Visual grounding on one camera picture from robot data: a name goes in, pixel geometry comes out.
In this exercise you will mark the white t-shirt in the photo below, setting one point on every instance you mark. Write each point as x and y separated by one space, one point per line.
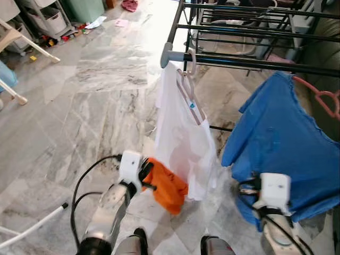
186 154

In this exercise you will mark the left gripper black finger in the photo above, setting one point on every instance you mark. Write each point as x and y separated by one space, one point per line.
150 186
147 164

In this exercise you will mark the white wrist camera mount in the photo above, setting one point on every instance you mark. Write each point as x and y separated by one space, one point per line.
130 166
275 189

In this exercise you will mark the beige plastic hanger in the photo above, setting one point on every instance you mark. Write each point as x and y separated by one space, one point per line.
190 98

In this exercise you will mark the blue t-shirt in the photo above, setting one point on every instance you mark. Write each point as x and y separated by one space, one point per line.
281 143

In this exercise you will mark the robot left leg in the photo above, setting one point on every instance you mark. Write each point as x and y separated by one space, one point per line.
133 243

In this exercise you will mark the dark green sofa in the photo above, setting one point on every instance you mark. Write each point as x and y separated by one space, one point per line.
324 48

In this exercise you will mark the pink cloth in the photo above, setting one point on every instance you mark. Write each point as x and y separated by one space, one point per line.
130 5

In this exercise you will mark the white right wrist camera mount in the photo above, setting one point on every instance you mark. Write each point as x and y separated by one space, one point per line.
275 189

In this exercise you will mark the orange t-shirt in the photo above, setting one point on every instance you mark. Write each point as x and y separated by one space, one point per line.
167 186

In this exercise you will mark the pink paper sheet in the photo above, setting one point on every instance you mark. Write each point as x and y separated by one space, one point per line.
121 23

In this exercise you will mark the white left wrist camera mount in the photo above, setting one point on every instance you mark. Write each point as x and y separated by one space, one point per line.
130 166

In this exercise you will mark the green plastic bin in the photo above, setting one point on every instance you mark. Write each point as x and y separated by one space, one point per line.
85 8

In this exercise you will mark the light blue plastic stool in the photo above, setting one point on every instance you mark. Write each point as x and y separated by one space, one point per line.
6 77

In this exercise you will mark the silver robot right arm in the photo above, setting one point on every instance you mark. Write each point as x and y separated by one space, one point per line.
281 234

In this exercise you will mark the white paper sheet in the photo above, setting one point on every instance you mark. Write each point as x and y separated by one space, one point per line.
96 22

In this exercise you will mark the white baby high chair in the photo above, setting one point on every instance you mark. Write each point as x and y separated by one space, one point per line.
32 42

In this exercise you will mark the white storage cart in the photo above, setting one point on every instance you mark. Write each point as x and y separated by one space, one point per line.
48 18

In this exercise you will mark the black metal drying rack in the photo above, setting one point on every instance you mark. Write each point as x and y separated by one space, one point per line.
255 62

